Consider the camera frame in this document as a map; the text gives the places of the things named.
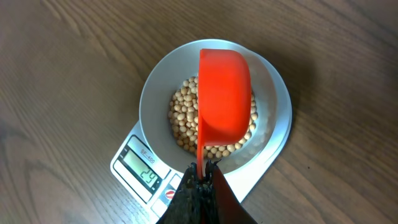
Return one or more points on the grey plastic bowl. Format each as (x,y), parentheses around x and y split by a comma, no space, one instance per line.
(160,107)

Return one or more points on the white digital kitchen scale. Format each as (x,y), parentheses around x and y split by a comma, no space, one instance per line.
(150,164)

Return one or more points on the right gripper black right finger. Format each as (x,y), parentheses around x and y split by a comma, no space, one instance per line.
(222,207)

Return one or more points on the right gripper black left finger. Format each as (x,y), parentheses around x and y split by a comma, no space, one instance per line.
(185,207)

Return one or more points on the soybeans in bowl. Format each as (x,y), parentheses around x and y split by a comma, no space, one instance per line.
(183,118)

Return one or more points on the red plastic measuring scoop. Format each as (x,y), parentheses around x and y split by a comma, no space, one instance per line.
(224,100)

